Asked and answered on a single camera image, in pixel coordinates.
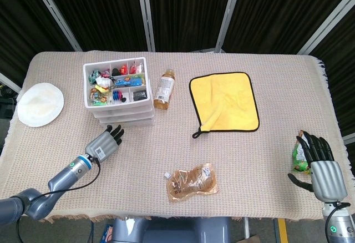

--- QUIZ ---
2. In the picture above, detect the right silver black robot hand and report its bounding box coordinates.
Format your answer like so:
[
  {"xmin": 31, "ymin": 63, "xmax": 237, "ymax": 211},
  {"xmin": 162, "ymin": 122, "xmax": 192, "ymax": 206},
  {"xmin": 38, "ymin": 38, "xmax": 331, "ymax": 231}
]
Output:
[{"xmin": 287, "ymin": 131, "xmax": 348, "ymax": 203}]

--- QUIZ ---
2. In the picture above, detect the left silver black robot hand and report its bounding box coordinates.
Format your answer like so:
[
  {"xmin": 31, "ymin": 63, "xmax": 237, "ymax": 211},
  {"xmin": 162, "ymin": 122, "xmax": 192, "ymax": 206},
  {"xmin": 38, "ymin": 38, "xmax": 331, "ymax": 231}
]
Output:
[{"xmin": 84, "ymin": 125, "xmax": 125, "ymax": 164}]

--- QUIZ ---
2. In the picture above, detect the black plastic-wrapped packet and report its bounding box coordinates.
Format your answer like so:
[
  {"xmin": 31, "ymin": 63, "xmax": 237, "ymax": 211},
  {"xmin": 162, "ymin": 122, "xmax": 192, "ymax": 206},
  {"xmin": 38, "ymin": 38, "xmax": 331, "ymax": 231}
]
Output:
[{"xmin": 132, "ymin": 90, "xmax": 147, "ymax": 102}]

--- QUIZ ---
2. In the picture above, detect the green snack packet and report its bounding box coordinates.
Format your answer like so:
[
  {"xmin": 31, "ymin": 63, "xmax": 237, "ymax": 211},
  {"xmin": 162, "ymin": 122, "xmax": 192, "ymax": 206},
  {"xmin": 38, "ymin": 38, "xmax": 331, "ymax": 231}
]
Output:
[{"xmin": 291, "ymin": 130, "xmax": 312, "ymax": 175}]

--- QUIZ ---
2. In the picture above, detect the green orange candy packet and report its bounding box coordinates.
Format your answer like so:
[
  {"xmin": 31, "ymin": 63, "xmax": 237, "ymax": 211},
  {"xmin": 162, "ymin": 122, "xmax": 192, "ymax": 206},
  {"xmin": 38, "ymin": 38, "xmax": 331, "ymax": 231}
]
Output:
[{"xmin": 89, "ymin": 90, "xmax": 109, "ymax": 107}]

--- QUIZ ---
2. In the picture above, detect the white crumpled wrapper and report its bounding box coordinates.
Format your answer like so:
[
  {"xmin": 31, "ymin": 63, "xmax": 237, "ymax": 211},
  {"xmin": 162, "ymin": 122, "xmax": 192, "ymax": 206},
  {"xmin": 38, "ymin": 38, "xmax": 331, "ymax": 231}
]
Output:
[{"xmin": 95, "ymin": 77, "xmax": 111, "ymax": 88}]

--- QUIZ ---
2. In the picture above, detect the blue wrapped packet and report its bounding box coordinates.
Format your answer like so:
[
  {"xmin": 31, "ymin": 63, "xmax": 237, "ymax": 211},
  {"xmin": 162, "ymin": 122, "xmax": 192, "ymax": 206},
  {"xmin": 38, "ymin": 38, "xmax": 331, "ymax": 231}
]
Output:
[{"xmin": 114, "ymin": 77, "xmax": 142, "ymax": 87}]

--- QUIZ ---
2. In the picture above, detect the white paper plate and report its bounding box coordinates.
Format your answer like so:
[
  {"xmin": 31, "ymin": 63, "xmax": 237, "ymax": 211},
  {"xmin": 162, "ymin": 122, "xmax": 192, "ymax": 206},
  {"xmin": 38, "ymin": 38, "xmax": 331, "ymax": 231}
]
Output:
[{"xmin": 17, "ymin": 82, "xmax": 65, "ymax": 128}]

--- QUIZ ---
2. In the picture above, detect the beige woven tablecloth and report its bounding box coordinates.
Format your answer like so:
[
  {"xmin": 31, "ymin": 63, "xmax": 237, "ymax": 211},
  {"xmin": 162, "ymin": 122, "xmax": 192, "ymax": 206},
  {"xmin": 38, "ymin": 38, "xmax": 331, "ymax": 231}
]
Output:
[{"xmin": 0, "ymin": 50, "xmax": 354, "ymax": 223}]

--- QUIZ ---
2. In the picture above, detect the amber tea bottle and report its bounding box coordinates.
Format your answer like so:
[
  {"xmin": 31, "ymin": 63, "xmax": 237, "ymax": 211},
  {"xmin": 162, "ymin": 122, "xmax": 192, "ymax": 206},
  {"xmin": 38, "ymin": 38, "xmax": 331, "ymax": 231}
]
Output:
[{"xmin": 153, "ymin": 69, "xmax": 176, "ymax": 111}]

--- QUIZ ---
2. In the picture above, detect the red and white candy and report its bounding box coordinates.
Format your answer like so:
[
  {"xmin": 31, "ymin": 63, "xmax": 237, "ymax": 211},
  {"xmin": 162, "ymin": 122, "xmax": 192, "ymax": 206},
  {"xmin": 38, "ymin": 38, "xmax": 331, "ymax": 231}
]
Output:
[{"xmin": 129, "ymin": 61, "xmax": 144, "ymax": 74}]

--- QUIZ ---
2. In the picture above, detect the blue package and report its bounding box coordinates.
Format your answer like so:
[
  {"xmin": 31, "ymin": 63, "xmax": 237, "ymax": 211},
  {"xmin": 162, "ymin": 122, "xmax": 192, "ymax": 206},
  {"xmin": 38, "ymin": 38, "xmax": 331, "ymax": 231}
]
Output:
[{"xmin": 101, "ymin": 223, "xmax": 114, "ymax": 243}]

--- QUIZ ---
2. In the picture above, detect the brown spout pouch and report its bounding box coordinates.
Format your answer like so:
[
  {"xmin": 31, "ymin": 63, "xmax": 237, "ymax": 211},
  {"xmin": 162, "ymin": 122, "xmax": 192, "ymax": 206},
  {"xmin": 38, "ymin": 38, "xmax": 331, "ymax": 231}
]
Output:
[{"xmin": 164, "ymin": 162, "xmax": 220, "ymax": 205}]

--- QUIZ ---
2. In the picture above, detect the grey robot torso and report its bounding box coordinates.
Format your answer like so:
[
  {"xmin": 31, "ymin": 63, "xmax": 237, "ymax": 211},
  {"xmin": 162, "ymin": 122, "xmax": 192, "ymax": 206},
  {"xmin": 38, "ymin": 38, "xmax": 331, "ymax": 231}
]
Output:
[{"xmin": 109, "ymin": 216, "xmax": 232, "ymax": 243}]

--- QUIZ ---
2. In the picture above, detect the yellow cloth with black trim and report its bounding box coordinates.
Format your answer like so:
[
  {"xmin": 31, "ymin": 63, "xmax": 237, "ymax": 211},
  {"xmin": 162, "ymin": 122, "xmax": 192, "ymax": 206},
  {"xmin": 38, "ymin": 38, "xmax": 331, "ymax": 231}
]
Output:
[{"xmin": 189, "ymin": 72, "xmax": 261, "ymax": 139}]

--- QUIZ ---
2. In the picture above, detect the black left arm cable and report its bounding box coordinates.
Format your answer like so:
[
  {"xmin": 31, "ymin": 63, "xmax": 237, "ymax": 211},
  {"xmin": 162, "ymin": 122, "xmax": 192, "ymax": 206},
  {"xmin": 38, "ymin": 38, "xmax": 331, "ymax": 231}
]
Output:
[{"xmin": 15, "ymin": 156, "xmax": 102, "ymax": 243}]

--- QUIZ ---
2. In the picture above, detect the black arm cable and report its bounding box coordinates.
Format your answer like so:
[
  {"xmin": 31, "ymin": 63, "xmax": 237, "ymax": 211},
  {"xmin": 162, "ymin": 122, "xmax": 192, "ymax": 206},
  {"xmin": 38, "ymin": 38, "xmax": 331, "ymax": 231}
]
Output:
[
  {"xmin": 15, "ymin": 156, "xmax": 102, "ymax": 243},
  {"xmin": 324, "ymin": 200, "xmax": 351, "ymax": 243}
]

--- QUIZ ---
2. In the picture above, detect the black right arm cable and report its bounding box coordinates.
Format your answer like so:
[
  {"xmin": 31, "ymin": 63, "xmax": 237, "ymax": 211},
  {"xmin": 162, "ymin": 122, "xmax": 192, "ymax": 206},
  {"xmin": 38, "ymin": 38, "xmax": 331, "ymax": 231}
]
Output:
[{"xmin": 324, "ymin": 200, "xmax": 351, "ymax": 243}]

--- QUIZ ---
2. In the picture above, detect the white plastic drawer organizer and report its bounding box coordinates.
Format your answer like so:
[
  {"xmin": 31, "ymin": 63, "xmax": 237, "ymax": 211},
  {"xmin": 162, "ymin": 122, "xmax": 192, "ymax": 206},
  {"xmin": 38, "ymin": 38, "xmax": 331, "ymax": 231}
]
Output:
[{"xmin": 83, "ymin": 57, "xmax": 156, "ymax": 127}]

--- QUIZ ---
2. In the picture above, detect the coloured ring stack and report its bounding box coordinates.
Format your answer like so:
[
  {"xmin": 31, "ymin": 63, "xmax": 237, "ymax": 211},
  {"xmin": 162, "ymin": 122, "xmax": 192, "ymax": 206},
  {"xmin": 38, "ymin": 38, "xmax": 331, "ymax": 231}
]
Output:
[{"xmin": 110, "ymin": 89, "xmax": 124, "ymax": 102}]

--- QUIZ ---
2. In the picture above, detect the grey partition post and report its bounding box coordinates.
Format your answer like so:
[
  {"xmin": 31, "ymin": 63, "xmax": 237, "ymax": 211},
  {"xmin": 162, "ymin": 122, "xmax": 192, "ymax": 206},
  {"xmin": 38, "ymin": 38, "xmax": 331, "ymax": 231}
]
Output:
[
  {"xmin": 296, "ymin": 0, "xmax": 355, "ymax": 55},
  {"xmin": 215, "ymin": 0, "xmax": 246, "ymax": 53},
  {"xmin": 27, "ymin": 0, "xmax": 83, "ymax": 52},
  {"xmin": 0, "ymin": 72, "xmax": 22, "ymax": 94},
  {"xmin": 135, "ymin": 0, "xmax": 156, "ymax": 52}
]

